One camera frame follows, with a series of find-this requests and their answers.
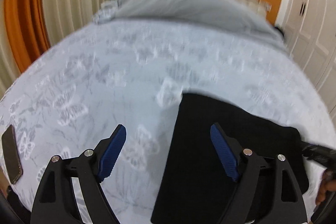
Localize black pants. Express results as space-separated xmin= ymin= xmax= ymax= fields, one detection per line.
xmin=151 ymin=93 xmax=309 ymax=223

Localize person's right hand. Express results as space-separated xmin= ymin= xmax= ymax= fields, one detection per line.
xmin=315 ymin=169 xmax=336 ymax=206

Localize dark smartphone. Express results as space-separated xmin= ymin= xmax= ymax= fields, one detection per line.
xmin=1 ymin=125 xmax=23 ymax=184

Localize butterfly print bed sheet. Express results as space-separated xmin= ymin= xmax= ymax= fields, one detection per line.
xmin=1 ymin=20 xmax=335 ymax=223

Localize white wardrobe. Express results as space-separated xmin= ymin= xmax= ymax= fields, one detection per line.
xmin=284 ymin=0 xmax=335 ymax=118

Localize grey duvet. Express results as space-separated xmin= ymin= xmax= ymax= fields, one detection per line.
xmin=93 ymin=0 xmax=284 ymax=43

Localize orange curtain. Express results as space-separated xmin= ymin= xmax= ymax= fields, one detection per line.
xmin=4 ymin=0 xmax=51 ymax=73

